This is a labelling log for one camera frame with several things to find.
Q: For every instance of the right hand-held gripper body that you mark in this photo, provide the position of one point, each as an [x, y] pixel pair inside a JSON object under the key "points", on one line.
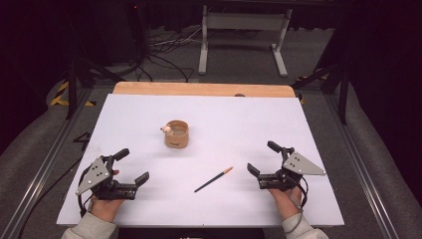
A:
{"points": [[298, 164]]}

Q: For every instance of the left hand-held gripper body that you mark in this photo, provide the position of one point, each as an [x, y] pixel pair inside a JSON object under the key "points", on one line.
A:
{"points": [[101, 181]]}

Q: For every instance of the dark pencil with orange end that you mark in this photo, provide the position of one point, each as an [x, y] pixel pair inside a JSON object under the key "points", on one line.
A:
{"points": [[214, 179]]}

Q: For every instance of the wooden pen holder with figurine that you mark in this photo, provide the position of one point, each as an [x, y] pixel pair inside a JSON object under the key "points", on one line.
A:
{"points": [[177, 137]]}

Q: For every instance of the person's left hand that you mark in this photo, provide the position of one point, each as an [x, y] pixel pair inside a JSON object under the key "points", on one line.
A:
{"points": [[105, 209]]}

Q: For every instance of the person's right hand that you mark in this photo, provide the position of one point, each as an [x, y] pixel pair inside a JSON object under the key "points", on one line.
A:
{"points": [[285, 202]]}

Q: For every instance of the white table cover sheet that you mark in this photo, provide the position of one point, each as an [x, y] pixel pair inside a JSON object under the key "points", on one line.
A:
{"points": [[215, 126]]}

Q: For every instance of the black angled stand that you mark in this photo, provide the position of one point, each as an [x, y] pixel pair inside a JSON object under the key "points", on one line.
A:
{"points": [[343, 96]]}

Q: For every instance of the black tripod stand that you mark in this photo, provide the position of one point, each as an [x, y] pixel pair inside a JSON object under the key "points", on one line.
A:
{"points": [[71, 89]]}

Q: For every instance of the wooden table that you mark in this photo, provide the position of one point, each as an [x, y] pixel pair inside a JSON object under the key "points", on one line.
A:
{"points": [[199, 89]]}

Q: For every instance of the black tower with red light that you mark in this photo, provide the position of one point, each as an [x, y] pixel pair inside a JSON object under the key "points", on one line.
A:
{"points": [[137, 30]]}

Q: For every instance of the white metal stand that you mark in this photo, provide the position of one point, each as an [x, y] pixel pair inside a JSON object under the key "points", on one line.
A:
{"points": [[245, 21]]}

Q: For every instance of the black triangular bracket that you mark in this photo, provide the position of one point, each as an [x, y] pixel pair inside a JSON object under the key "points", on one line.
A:
{"points": [[84, 138]]}

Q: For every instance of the aluminium floor rail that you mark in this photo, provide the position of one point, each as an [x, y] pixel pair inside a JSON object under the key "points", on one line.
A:
{"points": [[361, 166], [49, 162]]}

